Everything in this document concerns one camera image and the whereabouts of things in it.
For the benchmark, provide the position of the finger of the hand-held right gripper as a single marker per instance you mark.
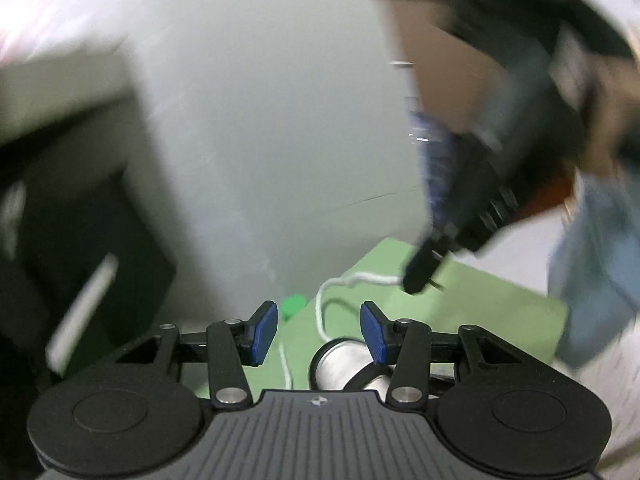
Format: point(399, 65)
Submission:
point(417, 275)

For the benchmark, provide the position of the brown wooden door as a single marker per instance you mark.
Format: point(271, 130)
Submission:
point(450, 70)

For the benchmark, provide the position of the white board panel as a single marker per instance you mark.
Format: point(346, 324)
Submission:
point(275, 110)

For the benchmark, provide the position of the white and black sneaker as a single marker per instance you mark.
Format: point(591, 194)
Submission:
point(340, 365)

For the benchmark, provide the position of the black cabinet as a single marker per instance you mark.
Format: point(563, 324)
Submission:
point(75, 210)

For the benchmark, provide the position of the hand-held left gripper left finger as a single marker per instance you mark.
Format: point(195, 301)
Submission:
point(262, 332)

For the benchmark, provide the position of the white shoelace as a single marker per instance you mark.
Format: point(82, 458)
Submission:
point(372, 278)

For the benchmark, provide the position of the person's right leg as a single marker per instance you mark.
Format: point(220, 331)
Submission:
point(595, 270)

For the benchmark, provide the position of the green round cap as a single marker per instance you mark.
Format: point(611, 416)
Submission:
point(294, 306)

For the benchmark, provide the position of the green foam board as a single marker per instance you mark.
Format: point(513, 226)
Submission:
point(480, 310)

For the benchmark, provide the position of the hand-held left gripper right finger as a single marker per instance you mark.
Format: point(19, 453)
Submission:
point(374, 332)

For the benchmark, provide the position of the person's right hand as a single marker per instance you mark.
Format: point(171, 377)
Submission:
point(615, 110)

